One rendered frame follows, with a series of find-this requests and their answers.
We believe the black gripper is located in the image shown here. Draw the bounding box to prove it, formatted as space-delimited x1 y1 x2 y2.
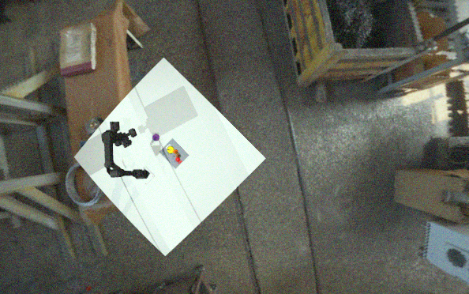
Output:
115 128 137 147

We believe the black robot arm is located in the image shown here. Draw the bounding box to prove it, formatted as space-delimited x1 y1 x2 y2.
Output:
101 121 150 179

